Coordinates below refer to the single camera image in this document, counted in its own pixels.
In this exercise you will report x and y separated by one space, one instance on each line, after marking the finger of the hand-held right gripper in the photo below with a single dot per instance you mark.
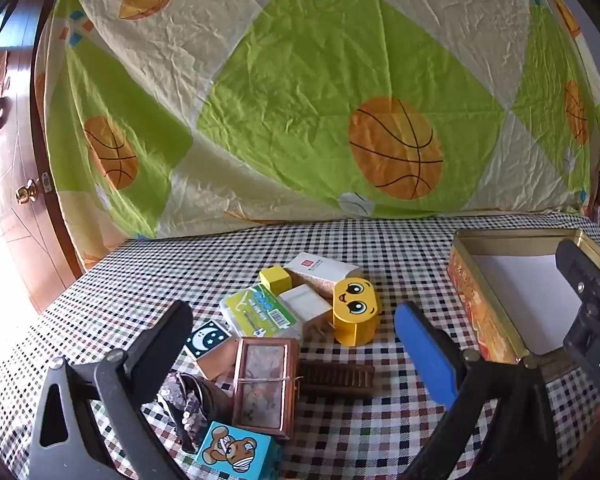
587 277

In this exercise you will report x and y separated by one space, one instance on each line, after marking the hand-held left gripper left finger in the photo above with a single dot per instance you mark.
167 337

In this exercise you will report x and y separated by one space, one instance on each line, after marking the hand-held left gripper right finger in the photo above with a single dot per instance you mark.
425 350

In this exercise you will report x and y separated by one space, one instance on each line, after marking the moon and stars block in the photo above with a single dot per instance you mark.
205 340

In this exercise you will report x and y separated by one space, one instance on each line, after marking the gold tin box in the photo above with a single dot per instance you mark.
480 310

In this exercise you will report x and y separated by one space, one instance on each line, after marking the yellow smiling face block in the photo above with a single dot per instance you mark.
352 320

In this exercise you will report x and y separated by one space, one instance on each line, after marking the green white packet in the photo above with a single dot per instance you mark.
255 310

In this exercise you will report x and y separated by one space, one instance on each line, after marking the brown comb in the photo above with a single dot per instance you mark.
335 377

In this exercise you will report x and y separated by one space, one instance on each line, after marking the copper framed box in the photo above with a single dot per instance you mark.
262 400

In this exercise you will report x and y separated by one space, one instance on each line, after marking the yellow cube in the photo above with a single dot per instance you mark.
275 280

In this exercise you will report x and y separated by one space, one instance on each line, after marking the white power plug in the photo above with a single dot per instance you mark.
305 304

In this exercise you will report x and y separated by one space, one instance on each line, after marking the blue bear block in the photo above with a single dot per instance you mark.
230 450

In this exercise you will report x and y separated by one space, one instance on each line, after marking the white box with red label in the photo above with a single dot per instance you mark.
320 267

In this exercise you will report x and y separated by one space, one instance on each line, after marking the brown wooden door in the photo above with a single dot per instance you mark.
30 230

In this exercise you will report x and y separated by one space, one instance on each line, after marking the brass door knob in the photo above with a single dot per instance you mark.
24 193

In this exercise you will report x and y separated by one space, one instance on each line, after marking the basketball printed bed sheet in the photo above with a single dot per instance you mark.
305 85

